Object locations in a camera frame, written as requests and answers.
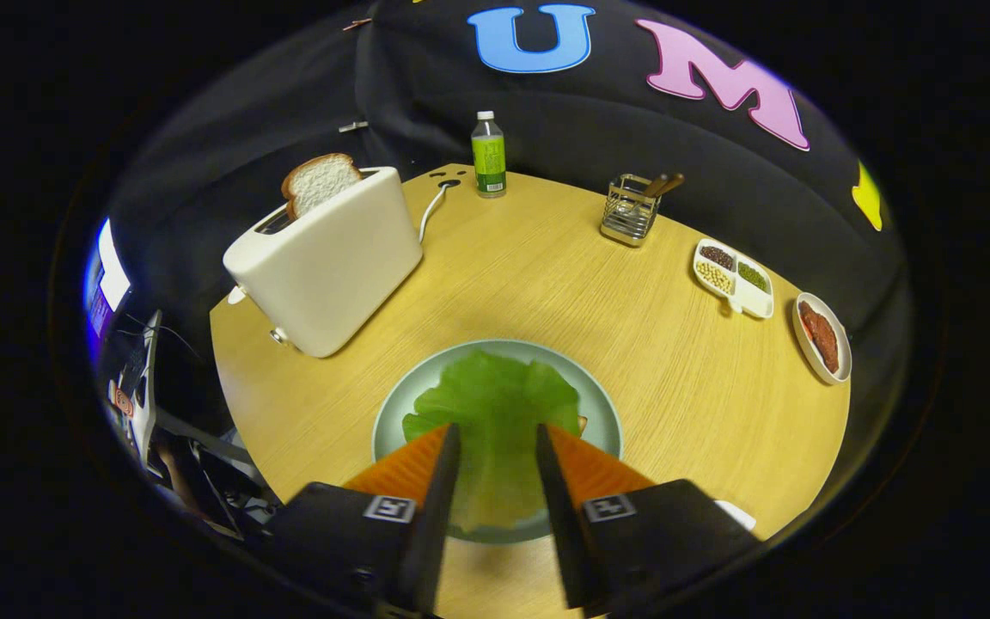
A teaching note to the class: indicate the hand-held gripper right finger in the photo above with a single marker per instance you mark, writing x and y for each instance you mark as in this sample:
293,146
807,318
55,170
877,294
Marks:
557,516

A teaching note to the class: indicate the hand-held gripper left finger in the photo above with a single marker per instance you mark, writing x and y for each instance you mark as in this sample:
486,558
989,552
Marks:
439,516

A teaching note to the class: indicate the green lettuce leaf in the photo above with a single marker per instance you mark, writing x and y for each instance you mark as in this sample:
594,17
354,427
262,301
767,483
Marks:
495,413

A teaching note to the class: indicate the white bread slice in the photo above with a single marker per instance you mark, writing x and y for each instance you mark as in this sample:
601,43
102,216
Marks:
319,182

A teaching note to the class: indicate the pale green round plate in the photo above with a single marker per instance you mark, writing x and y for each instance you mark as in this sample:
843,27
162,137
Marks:
602,421

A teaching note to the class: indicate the white square plate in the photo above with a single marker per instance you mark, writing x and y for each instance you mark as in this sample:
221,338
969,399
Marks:
737,514

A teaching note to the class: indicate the cream white toaster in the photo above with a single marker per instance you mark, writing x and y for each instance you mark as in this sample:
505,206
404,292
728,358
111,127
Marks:
332,266

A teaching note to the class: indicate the yellow soybeans pile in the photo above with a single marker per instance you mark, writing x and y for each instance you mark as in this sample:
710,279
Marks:
714,277

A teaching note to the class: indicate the white divided dish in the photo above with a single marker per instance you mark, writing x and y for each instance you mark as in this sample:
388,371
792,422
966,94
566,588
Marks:
753,301

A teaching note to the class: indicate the dark red beans pile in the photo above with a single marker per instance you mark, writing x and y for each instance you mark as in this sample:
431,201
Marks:
717,256

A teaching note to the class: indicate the green mung beans pile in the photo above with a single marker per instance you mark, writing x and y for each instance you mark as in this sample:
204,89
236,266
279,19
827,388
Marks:
753,276

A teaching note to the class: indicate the white metal stand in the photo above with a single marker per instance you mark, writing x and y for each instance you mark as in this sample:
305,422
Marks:
149,387

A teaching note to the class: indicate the red meat slice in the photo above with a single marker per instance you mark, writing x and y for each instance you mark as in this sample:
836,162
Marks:
821,337

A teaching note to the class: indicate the round white meat plate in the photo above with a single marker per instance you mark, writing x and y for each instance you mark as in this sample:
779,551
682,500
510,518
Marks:
839,365

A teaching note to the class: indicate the green label plastic bottle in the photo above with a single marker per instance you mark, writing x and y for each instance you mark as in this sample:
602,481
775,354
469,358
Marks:
488,163

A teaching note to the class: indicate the white cloth clip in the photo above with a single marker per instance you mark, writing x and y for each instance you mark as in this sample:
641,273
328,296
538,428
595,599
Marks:
353,126

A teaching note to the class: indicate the computer monitor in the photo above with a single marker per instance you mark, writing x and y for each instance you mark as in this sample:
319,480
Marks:
111,275

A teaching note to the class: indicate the orange cloth clip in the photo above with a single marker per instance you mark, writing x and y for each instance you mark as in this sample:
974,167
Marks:
357,23

